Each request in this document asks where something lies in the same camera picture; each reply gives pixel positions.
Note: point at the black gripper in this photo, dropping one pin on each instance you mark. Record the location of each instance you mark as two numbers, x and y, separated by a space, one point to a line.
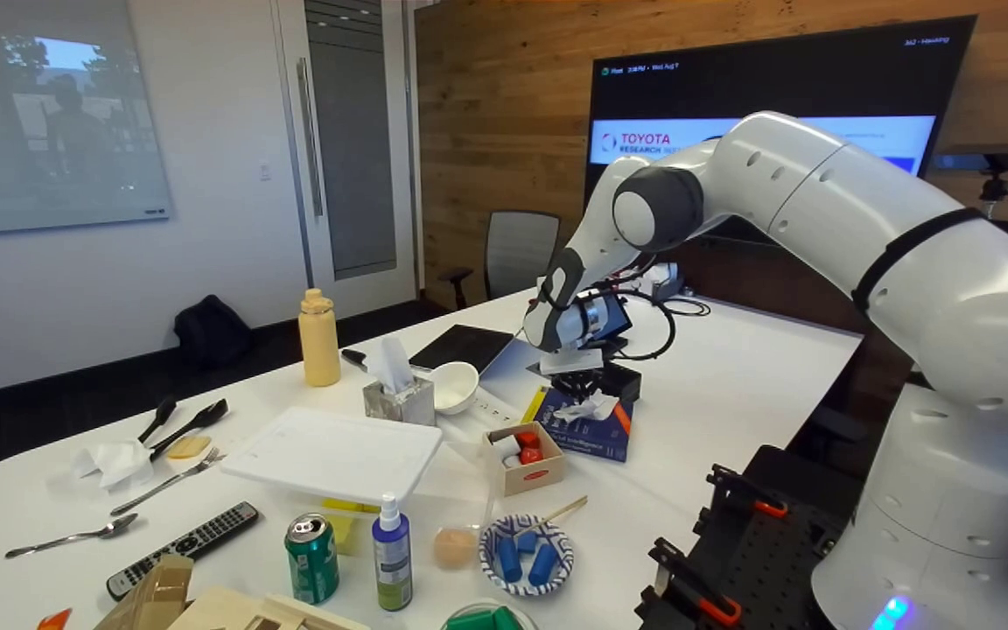
604 357

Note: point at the white wiping cloth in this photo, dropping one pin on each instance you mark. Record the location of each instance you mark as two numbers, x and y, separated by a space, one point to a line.
585 412

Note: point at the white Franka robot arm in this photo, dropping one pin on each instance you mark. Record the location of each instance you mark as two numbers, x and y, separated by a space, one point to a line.
934 293

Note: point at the blue book with yellow stripe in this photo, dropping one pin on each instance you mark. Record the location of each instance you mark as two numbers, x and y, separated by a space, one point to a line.
593 442

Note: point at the black power box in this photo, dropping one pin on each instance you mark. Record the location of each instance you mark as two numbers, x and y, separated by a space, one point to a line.
621 384

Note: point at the small wooden box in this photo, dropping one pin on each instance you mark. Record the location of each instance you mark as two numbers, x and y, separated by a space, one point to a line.
527 461

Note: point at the white bowl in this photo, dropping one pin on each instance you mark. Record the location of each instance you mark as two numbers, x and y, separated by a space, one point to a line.
456 388

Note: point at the wooden stick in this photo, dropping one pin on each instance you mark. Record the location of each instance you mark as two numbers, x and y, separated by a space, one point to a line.
563 509

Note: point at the black flat tablet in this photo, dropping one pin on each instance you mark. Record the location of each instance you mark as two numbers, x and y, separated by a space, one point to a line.
456 349

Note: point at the white charger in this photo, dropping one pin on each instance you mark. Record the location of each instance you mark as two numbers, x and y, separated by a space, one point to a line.
661 280

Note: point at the grey office chair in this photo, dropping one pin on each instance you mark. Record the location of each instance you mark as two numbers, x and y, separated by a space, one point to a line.
519 249

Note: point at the grey tissue box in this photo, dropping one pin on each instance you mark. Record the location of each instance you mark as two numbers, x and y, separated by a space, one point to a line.
399 402

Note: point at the beige ball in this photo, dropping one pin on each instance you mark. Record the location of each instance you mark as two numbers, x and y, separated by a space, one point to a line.
451 549

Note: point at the black orange clamp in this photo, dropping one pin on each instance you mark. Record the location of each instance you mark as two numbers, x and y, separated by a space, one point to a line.
691 581
745 490

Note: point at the black marker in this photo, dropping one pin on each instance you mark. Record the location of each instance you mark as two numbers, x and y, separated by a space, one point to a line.
354 357

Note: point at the white plate with green block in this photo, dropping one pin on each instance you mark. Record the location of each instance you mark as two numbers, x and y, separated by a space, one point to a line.
487 619

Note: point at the blue spray bottle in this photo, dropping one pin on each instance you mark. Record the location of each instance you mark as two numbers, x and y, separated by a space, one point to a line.
390 564

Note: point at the tan bottle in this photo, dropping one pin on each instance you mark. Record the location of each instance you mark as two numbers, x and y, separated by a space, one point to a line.
320 346

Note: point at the green soda can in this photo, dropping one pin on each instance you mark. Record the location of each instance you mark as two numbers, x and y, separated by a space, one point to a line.
313 564

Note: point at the white door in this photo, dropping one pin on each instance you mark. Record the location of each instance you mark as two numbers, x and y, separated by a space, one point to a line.
352 152

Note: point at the black backpack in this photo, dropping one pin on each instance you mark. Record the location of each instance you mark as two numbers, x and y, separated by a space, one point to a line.
210 335

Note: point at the black spoon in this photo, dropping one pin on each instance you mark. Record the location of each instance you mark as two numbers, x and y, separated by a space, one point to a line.
194 420

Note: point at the beige wooden spoon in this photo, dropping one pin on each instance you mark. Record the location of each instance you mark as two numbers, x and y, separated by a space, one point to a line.
189 448

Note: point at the wooden shape sorter box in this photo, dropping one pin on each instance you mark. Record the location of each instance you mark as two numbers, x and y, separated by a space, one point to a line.
225 609

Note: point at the black utensil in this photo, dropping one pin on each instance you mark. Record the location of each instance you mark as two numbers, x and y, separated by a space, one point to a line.
154 420

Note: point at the silver knife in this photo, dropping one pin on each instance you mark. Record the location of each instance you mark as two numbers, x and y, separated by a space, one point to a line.
165 484

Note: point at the black remote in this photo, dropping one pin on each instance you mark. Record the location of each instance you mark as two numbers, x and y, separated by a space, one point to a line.
182 551

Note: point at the crumpled white tissue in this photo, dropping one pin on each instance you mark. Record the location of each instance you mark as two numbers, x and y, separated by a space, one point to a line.
107 462

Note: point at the silver spoon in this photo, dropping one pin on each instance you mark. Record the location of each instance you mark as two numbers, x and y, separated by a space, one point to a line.
71 536

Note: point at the glass whiteboard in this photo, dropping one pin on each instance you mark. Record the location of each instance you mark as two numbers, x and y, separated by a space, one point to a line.
49 116

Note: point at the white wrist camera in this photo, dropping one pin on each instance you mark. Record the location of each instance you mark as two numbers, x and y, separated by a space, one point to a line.
563 362

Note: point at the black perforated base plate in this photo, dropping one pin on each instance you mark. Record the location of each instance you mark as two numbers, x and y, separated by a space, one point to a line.
786 549

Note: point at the wall television screen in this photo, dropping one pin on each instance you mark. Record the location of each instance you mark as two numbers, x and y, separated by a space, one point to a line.
786 82

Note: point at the black camera on stand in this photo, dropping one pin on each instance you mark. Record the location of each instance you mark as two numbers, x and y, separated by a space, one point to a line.
994 160

